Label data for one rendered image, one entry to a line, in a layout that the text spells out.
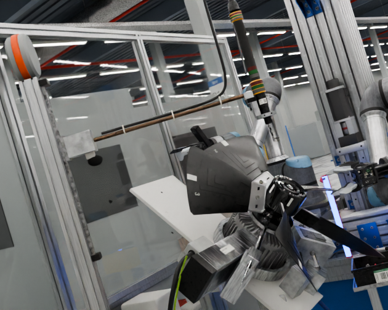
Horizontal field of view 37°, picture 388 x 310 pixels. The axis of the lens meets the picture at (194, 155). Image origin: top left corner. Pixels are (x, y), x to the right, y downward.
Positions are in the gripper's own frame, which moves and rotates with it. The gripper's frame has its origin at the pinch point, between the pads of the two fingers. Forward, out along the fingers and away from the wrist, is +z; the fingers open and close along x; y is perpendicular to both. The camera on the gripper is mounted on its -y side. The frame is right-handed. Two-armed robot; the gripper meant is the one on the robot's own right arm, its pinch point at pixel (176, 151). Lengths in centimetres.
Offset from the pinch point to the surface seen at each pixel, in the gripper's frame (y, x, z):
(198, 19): -136, 506, -411
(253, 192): 11, -78, 25
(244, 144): -1, -58, 8
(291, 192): 13, -85, 16
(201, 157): -4, -74, 39
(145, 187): 5, -42, 42
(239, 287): 33, -87, 45
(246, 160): 3, -63, 13
